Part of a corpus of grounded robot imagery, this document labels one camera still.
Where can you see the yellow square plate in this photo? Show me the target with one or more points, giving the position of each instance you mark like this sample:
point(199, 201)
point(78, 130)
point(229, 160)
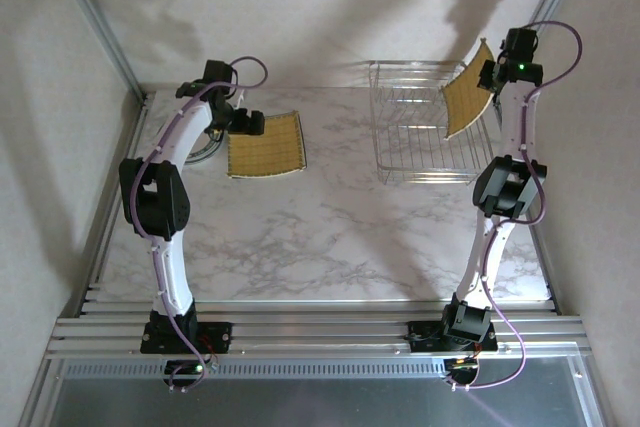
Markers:
point(270, 147)
point(465, 97)

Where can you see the round plate wide green band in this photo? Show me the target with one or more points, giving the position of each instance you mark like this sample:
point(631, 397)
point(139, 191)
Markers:
point(212, 149)

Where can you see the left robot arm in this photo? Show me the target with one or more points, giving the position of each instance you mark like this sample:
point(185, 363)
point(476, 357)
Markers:
point(172, 277)

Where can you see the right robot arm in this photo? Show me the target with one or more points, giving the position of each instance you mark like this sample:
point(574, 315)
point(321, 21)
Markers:
point(485, 262)

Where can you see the aluminium mounting rails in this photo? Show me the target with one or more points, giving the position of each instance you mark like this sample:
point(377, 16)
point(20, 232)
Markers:
point(320, 327)

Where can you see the small controller board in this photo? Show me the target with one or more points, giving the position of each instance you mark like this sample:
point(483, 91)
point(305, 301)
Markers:
point(182, 371)
point(462, 363)

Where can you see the grey slotted metal panel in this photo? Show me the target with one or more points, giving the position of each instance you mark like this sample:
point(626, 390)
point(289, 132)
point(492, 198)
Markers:
point(320, 397)

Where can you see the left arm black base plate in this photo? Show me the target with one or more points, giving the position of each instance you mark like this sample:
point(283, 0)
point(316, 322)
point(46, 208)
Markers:
point(215, 337)

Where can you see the aluminium side rail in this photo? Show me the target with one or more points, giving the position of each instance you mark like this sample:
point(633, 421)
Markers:
point(90, 292)

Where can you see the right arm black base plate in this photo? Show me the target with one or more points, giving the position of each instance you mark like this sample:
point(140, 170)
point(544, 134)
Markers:
point(422, 339)

